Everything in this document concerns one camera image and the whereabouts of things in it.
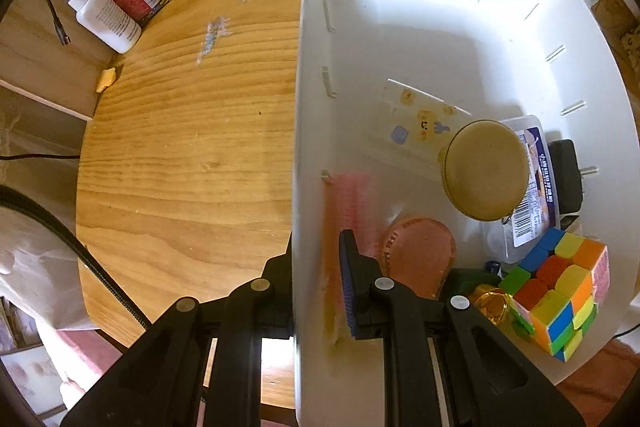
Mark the round yellow lidded tin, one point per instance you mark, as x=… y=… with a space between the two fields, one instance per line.
x=485 y=172

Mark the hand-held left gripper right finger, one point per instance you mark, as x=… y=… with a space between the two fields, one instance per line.
x=348 y=287

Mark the clear sticker phone case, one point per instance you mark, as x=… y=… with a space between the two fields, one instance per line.
x=415 y=122

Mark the white plastic bin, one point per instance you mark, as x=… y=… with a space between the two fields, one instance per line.
x=425 y=32

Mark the colourful puzzle cube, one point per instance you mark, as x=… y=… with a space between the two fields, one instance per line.
x=555 y=297

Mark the small yellow piece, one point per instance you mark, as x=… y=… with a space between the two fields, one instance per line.
x=106 y=79

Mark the white plastic bottle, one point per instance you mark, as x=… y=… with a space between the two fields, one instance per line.
x=105 y=19

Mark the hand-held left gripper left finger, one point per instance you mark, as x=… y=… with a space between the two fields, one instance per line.
x=280 y=302

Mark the black charger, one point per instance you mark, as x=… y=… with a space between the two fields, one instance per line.
x=565 y=177

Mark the white cloth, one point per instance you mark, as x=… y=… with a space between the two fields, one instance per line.
x=35 y=267

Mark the clear plastic box with label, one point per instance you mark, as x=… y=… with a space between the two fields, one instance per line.
x=530 y=217

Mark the small blue object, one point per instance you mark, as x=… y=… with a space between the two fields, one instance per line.
x=492 y=266

